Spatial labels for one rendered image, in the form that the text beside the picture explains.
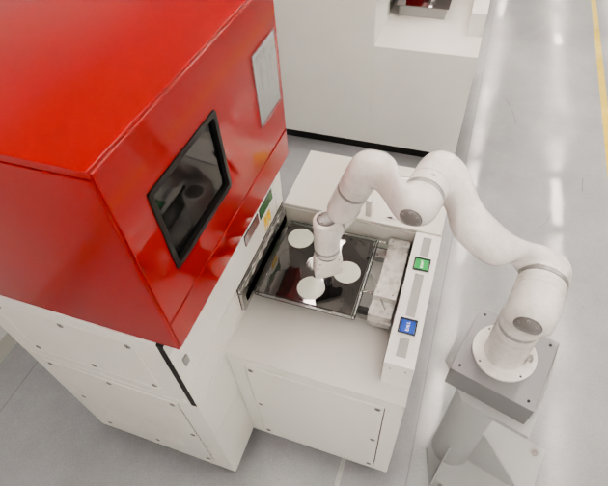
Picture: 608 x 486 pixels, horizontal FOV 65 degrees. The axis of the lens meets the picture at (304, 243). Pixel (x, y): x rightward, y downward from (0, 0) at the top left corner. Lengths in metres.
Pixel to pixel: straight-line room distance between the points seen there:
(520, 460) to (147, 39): 2.21
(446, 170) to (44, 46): 0.94
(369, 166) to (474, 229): 0.29
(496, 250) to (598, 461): 1.62
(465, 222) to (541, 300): 0.25
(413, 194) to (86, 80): 0.72
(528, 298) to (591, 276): 1.98
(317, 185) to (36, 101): 1.19
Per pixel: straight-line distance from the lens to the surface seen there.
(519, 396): 1.59
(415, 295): 1.64
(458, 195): 1.20
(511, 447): 2.52
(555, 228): 3.39
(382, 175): 1.15
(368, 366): 1.65
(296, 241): 1.85
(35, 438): 2.82
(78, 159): 0.87
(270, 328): 1.73
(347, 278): 1.73
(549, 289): 1.27
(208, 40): 1.13
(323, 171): 2.03
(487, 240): 1.19
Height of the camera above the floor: 2.30
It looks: 49 degrees down
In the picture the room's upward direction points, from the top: 5 degrees counter-clockwise
